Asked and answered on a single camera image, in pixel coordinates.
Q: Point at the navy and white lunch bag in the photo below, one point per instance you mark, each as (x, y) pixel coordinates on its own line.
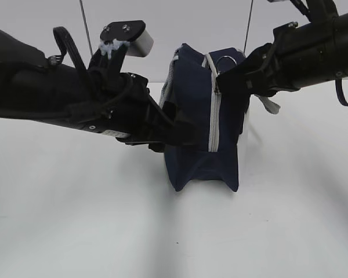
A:
(218, 118)

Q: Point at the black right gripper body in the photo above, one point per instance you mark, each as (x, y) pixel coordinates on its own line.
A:
(263, 70)

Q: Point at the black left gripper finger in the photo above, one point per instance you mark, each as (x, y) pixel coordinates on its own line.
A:
(177, 128)

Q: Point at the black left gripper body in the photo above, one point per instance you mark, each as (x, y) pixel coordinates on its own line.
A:
(125, 107)

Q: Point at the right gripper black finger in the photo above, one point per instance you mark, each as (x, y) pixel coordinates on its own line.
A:
(241, 76)

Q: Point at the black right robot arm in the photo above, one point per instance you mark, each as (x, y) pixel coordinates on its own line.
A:
(298, 57)

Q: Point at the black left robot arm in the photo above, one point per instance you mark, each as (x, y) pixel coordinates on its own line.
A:
(55, 90)

